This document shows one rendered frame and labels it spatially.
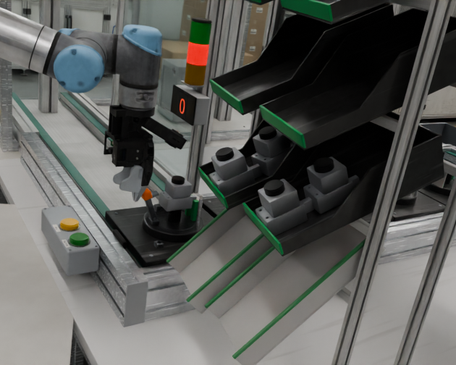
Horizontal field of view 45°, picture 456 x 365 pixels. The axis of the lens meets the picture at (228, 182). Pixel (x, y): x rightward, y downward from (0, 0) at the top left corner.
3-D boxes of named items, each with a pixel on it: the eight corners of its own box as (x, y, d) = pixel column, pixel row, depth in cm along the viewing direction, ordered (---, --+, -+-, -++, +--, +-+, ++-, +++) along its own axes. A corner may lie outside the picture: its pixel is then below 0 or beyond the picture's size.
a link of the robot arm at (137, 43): (119, 21, 106) (163, 27, 108) (116, 77, 110) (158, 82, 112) (118, 27, 99) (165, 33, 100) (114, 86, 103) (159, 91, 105)
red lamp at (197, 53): (192, 65, 131) (195, 44, 129) (182, 60, 134) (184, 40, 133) (210, 65, 133) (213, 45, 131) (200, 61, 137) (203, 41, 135)
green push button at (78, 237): (72, 250, 114) (72, 242, 113) (66, 241, 117) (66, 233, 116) (91, 248, 116) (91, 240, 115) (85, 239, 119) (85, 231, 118)
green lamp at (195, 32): (195, 44, 129) (197, 22, 127) (184, 40, 133) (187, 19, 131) (213, 45, 131) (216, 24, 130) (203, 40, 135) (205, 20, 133)
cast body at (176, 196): (166, 211, 121) (169, 182, 118) (158, 203, 124) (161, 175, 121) (199, 207, 125) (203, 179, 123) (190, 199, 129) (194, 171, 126)
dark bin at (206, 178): (226, 211, 88) (214, 172, 84) (200, 178, 99) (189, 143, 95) (373, 143, 94) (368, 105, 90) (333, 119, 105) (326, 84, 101)
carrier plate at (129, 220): (145, 270, 112) (146, 261, 111) (104, 218, 130) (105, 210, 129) (242, 252, 124) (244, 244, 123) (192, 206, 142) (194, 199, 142)
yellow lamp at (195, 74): (190, 85, 133) (192, 65, 131) (180, 80, 136) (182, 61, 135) (207, 85, 135) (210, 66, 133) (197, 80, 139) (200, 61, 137)
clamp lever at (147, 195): (151, 222, 121) (142, 195, 117) (148, 218, 123) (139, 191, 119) (166, 215, 123) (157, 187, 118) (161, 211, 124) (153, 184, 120)
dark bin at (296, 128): (304, 150, 71) (293, 100, 67) (262, 119, 82) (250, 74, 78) (478, 72, 76) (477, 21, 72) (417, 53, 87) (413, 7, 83)
